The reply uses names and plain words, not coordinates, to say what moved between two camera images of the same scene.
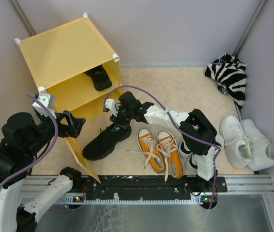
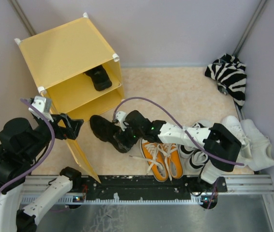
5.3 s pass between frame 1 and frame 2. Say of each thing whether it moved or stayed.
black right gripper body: moved
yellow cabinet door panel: stayed
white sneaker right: stayed
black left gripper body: stayed
